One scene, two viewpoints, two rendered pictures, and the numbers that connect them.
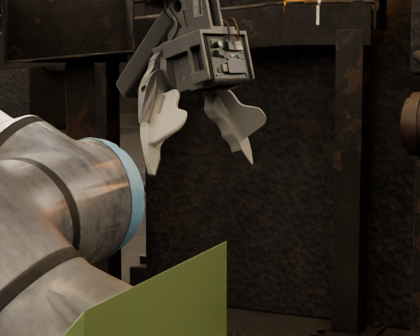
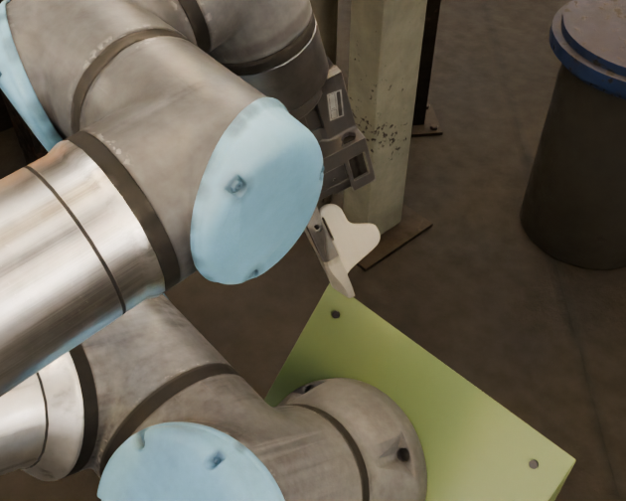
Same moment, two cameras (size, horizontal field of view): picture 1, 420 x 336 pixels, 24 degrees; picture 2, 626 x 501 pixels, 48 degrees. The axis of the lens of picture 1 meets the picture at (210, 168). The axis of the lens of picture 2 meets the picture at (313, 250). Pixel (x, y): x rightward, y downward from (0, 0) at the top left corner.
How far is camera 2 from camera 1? 104 cm
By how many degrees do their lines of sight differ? 69
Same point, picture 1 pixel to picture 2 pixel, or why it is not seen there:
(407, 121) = not seen: outside the picture
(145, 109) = (325, 246)
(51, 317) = (397, 475)
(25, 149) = (119, 366)
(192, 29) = (327, 133)
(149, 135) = (344, 266)
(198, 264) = (384, 325)
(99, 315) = (551, 448)
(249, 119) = not seen: hidden behind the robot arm
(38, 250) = (343, 445)
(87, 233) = not seen: hidden behind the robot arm
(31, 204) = (280, 417)
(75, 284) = (374, 434)
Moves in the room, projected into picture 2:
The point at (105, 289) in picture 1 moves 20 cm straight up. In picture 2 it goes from (379, 412) to (395, 274)
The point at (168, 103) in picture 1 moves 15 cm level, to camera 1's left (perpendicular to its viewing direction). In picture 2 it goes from (336, 224) to (264, 351)
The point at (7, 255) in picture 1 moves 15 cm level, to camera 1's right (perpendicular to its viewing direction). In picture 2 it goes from (347, 479) to (398, 349)
